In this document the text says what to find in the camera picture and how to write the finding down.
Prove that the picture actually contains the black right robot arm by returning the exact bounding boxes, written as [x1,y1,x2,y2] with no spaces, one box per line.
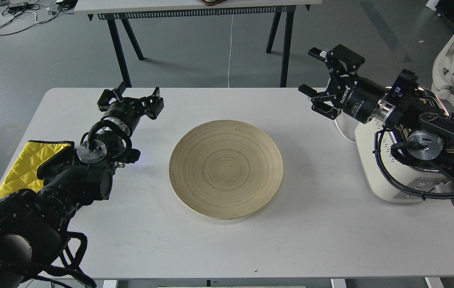
[298,44,454,200]

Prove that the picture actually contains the yellow quilted cloth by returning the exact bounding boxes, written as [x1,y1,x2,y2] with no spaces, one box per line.
[0,140,75,200]

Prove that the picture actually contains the white table with black legs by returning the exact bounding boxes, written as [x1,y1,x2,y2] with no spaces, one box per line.
[74,0,322,88]

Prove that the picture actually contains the brown object on back table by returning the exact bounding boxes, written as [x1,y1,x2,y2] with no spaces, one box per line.
[199,0,225,6]

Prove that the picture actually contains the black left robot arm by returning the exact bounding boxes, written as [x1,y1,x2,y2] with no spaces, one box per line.
[0,82,164,288]

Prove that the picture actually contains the round bamboo plate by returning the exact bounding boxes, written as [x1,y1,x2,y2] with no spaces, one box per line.
[169,120,284,220]

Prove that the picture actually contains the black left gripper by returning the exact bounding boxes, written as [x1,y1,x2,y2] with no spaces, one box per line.
[97,82,164,136]

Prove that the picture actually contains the hanging white cable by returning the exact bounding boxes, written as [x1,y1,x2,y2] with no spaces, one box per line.
[227,14,235,88]

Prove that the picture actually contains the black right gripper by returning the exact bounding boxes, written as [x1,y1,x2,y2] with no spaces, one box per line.
[298,44,396,124]

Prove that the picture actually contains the cream chrome two-slot toaster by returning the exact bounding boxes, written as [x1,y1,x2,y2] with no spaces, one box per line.
[354,87,454,203]

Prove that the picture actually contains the floor cables and adapters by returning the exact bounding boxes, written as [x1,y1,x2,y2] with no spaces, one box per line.
[0,0,78,40]

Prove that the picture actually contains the white toaster power cord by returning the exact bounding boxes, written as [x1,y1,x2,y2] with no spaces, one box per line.
[333,116,357,144]

